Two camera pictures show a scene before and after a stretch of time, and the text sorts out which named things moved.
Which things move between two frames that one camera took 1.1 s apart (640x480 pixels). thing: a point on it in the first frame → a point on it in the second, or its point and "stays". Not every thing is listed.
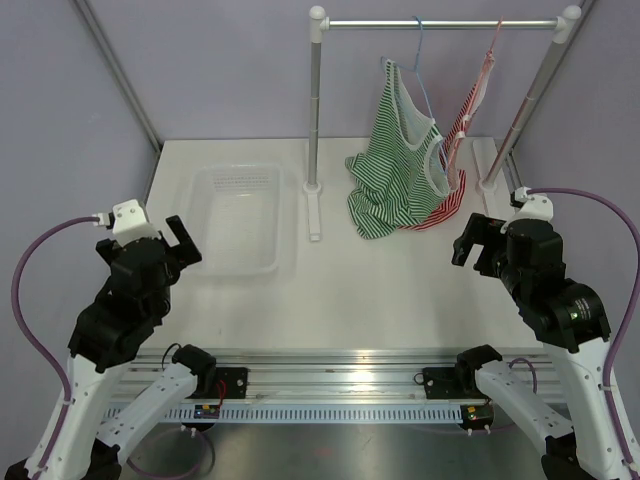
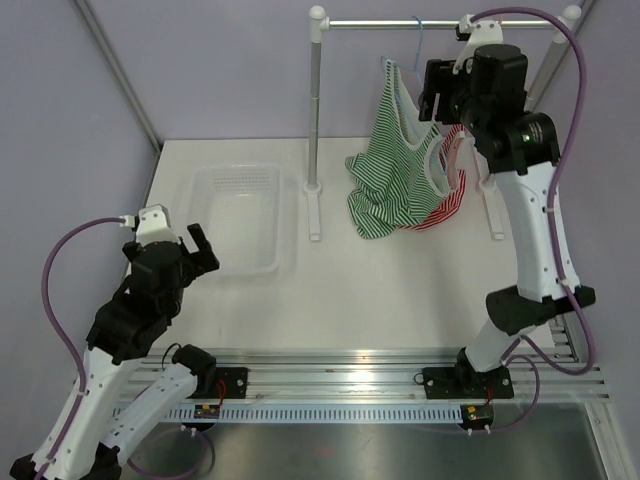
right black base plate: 443,382 stays
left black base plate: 236,379 stays
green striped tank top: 402,174 stays
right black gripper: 479,228 → 439,79
